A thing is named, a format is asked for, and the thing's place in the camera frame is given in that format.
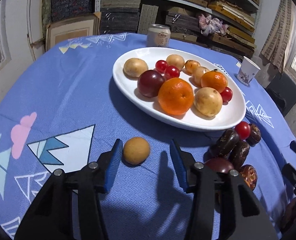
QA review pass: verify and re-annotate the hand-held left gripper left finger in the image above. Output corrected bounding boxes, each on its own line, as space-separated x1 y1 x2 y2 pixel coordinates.
14 138 123 240

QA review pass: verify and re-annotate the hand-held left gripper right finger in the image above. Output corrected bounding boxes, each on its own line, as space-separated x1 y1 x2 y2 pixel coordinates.
170 138 279 240

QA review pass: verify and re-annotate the white plate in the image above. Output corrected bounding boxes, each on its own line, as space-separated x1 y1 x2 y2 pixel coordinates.
112 47 247 132

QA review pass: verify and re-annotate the large orange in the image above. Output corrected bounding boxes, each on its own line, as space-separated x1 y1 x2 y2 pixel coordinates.
158 77 195 115

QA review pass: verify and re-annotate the small mandarin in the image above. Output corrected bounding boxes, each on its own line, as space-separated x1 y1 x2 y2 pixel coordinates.
201 70 228 93

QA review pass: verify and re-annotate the person's right hand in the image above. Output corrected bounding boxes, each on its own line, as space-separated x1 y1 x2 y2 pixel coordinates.
281 197 296 233

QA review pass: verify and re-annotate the dark purple plum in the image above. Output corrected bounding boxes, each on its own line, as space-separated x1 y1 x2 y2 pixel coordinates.
203 157 235 174

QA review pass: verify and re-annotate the brown date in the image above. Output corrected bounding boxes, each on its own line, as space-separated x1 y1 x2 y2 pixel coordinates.
240 164 258 191
229 140 250 170
209 129 240 157
245 123 261 146

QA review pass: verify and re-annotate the black chair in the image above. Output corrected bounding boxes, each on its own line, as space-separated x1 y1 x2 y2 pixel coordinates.
265 72 296 117

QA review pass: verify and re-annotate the dark red plum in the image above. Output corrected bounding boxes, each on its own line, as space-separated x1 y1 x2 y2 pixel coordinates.
137 70 166 98

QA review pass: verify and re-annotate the printed paper cup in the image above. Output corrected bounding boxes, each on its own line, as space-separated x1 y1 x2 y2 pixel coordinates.
236 56 260 86

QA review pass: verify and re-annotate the small orange loquat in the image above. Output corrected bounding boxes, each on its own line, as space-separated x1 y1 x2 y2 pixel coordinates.
185 59 201 75

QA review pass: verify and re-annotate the brick pattern curtain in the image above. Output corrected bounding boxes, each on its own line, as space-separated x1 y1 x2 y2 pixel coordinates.
260 0 294 73

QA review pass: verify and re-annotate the white beverage can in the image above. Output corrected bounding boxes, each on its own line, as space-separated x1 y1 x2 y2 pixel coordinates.
147 24 171 48

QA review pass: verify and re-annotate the framed cardboard picture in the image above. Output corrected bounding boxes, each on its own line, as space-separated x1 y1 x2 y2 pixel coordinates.
46 12 102 52

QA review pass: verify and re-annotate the stack of yellow flat boxes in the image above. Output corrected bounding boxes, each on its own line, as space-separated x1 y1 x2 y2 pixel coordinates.
208 1 257 55

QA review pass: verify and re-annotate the pink cloth bundle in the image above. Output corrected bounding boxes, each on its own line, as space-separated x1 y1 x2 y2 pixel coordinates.
198 14 229 37

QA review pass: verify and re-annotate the stack of dark brown boxes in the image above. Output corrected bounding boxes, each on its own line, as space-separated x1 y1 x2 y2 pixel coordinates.
165 6 201 33

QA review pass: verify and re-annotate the stack of dark grey boxes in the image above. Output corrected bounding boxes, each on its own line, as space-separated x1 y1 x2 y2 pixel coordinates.
100 0 141 34

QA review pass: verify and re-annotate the stack of blue patterned boxes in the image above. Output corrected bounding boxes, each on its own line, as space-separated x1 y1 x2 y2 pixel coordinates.
50 0 93 22

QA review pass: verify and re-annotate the white board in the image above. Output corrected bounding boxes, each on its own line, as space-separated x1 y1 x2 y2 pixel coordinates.
27 0 47 60

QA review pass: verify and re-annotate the green patterned panel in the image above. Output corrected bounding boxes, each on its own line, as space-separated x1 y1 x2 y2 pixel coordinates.
42 0 53 25

